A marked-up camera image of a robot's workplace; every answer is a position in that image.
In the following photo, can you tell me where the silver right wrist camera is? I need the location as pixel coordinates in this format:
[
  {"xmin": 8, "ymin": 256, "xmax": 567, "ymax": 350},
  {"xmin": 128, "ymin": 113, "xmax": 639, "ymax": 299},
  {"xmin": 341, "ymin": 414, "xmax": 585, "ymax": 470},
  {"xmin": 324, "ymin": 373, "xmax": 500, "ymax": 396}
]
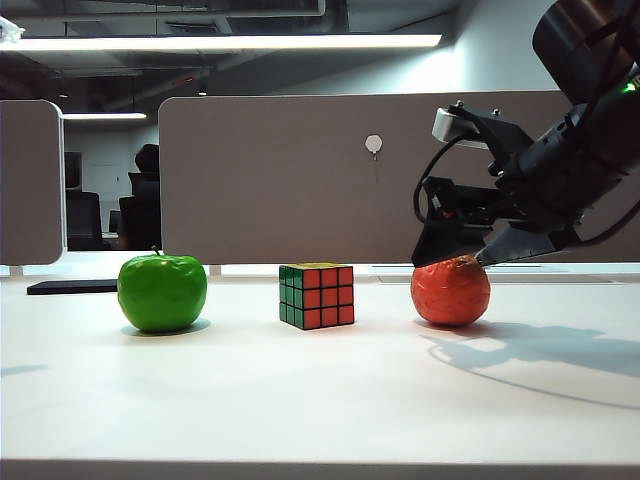
[{"xmin": 431, "ymin": 103, "xmax": 501, "ymax": 151}]

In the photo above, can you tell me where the Rubik's cube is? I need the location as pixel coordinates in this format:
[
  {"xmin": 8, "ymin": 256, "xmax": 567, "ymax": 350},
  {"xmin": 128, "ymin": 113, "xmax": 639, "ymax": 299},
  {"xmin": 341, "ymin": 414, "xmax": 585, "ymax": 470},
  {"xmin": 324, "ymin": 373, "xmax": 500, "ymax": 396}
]
[{"xmin": 278, "ymin": 262, "xmax": 356, "ymax": 332}]

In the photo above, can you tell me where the black camera cable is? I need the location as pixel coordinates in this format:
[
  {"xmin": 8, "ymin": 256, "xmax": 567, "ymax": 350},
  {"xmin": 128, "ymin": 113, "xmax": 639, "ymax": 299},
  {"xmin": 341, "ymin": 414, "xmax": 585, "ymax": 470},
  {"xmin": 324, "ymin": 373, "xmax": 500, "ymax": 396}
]
[{"xmin": 412, "ymin": 133, "xmax": 469, "ymax": 224}]

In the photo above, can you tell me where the green apple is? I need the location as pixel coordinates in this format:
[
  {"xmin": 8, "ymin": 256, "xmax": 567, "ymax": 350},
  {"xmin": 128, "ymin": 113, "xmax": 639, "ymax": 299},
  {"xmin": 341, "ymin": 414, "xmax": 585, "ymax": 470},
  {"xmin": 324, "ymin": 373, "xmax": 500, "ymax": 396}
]
[{"xmin": 116, "ymin": 246, "xmax": 209, "ymax": 333}]

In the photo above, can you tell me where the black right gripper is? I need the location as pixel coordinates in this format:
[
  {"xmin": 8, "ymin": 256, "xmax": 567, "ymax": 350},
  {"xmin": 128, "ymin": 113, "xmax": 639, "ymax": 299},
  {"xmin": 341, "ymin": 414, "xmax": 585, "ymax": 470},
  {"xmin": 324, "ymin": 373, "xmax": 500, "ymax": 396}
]
[{"xmin": 411, "ymin": 110, "xmax": 627, "ymax": 268}]

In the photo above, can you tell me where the long ceiling light strip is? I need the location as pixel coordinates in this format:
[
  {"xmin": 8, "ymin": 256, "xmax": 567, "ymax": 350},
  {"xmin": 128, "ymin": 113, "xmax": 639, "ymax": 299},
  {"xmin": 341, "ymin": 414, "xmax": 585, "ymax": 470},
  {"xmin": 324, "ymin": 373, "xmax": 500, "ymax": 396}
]
[{"xmin": 0, "ymin": 33, "xmax": 444, "ymax": 53}]

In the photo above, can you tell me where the short ceiling light strip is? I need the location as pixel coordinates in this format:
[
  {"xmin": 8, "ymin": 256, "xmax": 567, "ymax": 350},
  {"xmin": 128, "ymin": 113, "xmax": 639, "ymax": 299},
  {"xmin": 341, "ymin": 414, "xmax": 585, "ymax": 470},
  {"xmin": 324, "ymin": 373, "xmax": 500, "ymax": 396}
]
[{"xmin": 62, "ymin": 112, "xmax": 149, "ymax": 121}]

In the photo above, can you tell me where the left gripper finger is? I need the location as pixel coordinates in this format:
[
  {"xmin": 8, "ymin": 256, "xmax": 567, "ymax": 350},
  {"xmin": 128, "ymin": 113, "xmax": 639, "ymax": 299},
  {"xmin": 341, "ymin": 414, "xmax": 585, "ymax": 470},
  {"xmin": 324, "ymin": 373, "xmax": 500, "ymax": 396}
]
[{"xmin": 0, "ymin": 15, "xmax": 25, "ymax": 44}]

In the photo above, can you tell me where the orange fruit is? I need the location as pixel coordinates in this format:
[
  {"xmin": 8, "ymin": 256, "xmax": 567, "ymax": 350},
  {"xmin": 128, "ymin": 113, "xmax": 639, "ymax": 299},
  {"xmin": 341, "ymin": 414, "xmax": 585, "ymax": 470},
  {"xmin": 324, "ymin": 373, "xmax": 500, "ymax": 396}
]
[{"xmin": 410, "ymin": 255, "xmax": 491, "ymax": 329}]

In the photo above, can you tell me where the black smartphone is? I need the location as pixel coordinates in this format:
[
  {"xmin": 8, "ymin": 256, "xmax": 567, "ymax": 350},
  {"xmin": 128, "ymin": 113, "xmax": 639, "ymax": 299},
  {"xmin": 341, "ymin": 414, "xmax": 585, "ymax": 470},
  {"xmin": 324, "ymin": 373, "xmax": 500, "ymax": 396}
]
[{"xmin": 26, "ymin": 279, "xmax": 120, "ymax": 296}]

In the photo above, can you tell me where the seated person in background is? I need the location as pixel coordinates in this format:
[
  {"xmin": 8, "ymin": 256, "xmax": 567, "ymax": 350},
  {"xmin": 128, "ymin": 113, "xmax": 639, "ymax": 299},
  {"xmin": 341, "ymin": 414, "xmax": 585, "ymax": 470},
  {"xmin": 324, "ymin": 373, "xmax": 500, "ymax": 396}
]
[{"xmin": 133, "ymin": 143, "xmax": 162, "ymax": 181}]

